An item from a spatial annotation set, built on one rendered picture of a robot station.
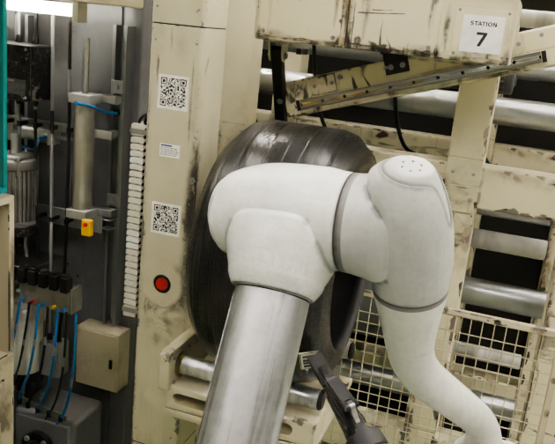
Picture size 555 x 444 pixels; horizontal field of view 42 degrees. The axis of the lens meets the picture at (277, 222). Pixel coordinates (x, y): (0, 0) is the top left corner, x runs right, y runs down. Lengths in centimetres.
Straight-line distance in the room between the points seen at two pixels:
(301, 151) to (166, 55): 38
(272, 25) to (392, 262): 102
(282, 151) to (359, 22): 42
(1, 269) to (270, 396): 94
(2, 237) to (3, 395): 37
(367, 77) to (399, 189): 105
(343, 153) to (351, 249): 62
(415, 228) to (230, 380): 29
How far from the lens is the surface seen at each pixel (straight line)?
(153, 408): 188
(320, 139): 150
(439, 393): 109
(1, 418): 182
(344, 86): 190
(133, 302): 180
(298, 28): 178
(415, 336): 98
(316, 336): 145
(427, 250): 88
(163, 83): 163
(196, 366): 168
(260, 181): 93
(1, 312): 174
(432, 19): 171
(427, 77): 185
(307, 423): 160
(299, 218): 89
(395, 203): 86
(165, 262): 171
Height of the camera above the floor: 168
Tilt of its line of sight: 15 degrees down
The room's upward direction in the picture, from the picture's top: 6 degrees clockwise
